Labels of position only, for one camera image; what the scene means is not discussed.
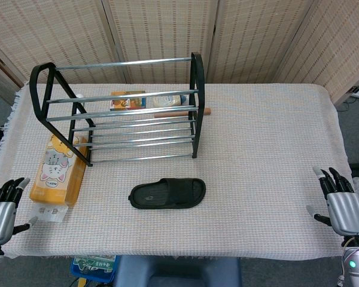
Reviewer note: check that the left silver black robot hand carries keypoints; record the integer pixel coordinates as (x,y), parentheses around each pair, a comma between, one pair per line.
(0,209)

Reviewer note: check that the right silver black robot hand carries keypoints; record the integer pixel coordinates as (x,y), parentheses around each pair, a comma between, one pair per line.
(345,209)

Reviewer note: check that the black slide sandal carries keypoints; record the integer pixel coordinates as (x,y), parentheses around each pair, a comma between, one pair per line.
(167,192)

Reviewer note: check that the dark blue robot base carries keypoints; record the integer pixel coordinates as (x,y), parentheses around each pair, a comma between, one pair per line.
(179,272)

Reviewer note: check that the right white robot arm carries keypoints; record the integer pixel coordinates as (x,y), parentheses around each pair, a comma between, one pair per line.
(357,263)

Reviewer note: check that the black metal shoe rack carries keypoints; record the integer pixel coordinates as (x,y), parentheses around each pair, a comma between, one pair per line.
(197,89)

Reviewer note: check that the blue storage box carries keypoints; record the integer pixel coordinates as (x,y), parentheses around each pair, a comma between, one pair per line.
(89,266)

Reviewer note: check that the orange printed carton box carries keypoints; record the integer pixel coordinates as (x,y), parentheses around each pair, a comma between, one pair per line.
(128,103)

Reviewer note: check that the wooden rolling pin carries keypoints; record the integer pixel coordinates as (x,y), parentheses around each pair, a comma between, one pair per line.
(208,111)

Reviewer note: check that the cream squeeze bottle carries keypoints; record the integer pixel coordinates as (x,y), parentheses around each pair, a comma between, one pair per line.
(167,100)

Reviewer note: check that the beige woven folding screen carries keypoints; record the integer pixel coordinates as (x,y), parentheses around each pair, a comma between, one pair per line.
(167,30)

